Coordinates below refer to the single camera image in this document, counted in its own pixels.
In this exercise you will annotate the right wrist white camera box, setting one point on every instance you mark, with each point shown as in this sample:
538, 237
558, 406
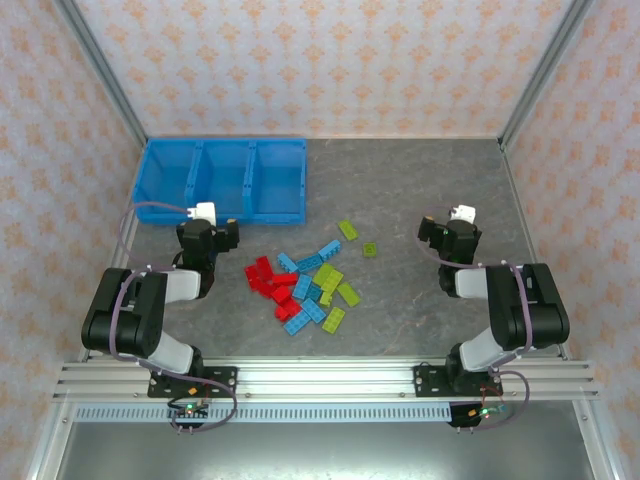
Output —
465, 212

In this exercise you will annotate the aluminium lower frame rail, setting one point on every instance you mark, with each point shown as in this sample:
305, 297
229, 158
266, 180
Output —
597, 450
47, 450

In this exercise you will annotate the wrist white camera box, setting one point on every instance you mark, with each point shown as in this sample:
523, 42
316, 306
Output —
465, 212
205, 212

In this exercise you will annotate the red lego brick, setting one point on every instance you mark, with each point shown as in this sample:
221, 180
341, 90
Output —
266, 288
282, 294
263, 265
285, 279
288, 308
252, 276

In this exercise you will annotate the small blue lego brick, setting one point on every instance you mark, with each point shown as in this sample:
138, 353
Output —
315, 291

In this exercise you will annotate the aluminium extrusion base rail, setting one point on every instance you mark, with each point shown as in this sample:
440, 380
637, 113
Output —
325, 380

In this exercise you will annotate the aluminium frame post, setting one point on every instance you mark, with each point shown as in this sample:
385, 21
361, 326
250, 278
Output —
548, 65
102, 67

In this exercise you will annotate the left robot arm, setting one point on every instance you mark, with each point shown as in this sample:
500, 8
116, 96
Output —
135, 325

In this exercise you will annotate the blue three-compartment bin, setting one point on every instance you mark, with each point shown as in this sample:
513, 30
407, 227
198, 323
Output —
225, 170

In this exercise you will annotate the small green lego brick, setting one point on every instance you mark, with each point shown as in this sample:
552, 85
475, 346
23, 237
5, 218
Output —
325, 298
370, 249

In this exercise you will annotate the grey metal sheet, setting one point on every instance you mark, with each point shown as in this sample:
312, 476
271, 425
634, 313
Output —
325, 455

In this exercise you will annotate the aluminium table edge rail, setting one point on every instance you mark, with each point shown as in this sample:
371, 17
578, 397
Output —
400, 137
525, 225
135, 172

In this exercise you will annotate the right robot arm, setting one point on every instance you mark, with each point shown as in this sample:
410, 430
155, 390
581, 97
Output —
525, 320

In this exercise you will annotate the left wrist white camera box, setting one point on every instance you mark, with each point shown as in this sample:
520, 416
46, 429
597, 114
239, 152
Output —
205, 212

